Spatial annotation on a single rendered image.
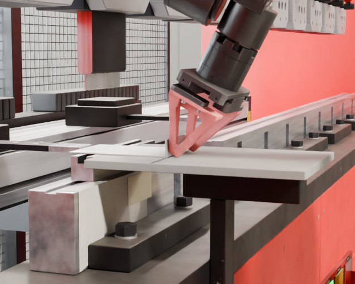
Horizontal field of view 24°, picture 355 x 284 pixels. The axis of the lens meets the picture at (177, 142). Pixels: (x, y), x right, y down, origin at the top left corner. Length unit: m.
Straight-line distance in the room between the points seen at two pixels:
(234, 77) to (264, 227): 0.36
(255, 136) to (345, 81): 1.51
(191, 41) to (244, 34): 4.04
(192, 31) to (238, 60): 4.03
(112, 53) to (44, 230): 0.25
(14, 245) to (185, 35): 2.91
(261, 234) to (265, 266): 0.06
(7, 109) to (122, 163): 0.63
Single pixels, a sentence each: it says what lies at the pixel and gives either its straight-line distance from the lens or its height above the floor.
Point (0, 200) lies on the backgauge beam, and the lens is 1.28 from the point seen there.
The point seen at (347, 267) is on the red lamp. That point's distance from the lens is 1.19.
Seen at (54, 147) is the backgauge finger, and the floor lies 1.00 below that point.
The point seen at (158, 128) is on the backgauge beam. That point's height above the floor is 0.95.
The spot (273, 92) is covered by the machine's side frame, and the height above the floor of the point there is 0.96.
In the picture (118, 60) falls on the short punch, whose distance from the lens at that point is 1.07.
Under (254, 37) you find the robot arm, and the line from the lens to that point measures 0.96.
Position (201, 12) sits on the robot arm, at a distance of 0.96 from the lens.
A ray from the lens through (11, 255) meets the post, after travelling 2.31.
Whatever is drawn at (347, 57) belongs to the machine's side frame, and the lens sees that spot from 3.13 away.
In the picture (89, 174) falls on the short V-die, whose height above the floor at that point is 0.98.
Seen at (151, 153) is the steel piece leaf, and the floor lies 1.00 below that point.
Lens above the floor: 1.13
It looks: 6 degrees down
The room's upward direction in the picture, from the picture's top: straight up
